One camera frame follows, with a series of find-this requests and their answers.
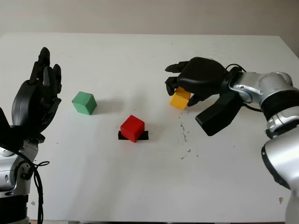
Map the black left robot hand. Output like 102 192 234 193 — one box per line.
11 47 63 143

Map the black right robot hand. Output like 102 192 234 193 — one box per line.
164 56 229 107

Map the yellow wooden block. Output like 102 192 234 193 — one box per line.
169 86 192 111

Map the green wooden block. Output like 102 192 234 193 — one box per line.
71 91 98 116

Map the red wooden block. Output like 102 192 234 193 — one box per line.
120 114 145 143

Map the black tape mark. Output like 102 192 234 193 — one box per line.
117 130 150 141

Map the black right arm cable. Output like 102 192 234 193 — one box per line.
224 63 266 113

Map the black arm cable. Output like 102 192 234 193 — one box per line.
0 144 50 222
224 63 266 113

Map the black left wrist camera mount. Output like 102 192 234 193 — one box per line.
0 106 15 148

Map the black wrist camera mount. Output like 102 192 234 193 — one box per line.
195 90 244 137
0 106 15 148

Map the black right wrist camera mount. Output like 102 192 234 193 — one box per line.
195 90 244 137

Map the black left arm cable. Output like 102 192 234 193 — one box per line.
0 144 50 222

